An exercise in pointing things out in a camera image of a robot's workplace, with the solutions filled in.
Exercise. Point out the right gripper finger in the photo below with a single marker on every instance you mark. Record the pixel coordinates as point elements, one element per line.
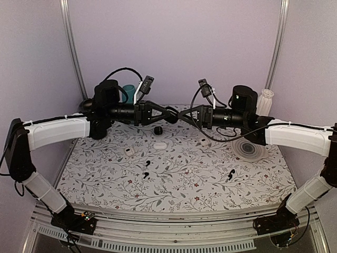
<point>190,120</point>
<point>191,112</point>

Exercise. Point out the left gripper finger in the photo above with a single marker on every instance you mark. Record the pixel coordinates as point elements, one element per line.
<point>160,108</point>
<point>155,118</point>

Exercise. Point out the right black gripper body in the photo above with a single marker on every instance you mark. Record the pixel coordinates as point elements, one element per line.
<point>207,123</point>

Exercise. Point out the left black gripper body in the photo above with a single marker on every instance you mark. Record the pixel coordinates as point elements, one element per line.
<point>139,115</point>

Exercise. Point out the black gold-trim charging case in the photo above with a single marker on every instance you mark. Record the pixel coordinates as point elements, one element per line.
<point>173,117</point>

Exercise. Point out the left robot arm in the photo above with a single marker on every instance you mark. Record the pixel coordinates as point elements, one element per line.
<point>98,115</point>

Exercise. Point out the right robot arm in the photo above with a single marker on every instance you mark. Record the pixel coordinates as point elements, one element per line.
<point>265,130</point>

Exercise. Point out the small black charging case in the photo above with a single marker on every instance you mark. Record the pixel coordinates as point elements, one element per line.
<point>158,130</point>

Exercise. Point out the cream case right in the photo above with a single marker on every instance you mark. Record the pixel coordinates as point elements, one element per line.
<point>204,142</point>

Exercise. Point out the cream case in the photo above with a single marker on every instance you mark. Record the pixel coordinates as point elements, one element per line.
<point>204,142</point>
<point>129,151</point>

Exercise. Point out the white oval charging case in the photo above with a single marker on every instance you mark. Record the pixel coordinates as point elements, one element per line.
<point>160,145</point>

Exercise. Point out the cream case left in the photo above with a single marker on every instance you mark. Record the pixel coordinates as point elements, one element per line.
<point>129,151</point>

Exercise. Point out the teal tapered vase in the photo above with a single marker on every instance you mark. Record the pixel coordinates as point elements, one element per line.
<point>130,91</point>

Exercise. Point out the swirl patterned plate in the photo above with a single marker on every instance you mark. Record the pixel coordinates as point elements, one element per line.
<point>247,151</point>

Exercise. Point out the black tapered vase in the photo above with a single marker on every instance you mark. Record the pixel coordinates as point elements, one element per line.
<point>86,105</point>

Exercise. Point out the white ribbed vase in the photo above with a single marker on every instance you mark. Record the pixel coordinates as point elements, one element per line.
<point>264,102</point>

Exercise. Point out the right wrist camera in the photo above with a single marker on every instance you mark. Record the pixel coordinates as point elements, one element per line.
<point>207,92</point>

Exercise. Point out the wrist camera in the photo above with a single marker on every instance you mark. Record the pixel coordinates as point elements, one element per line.
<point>207,92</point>
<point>143,89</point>

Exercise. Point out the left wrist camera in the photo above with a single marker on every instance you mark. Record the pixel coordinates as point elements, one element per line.
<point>143,89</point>

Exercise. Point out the right aluminium post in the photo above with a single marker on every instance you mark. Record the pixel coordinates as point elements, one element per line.
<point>284,7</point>

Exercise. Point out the aluminium post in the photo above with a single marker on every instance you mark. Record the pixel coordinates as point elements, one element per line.
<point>65,12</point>
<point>284,7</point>

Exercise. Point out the left aluminium post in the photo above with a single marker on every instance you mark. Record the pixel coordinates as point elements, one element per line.
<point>65,12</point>

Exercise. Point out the aluminium front rail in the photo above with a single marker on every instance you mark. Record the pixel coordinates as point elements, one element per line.
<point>214,231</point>

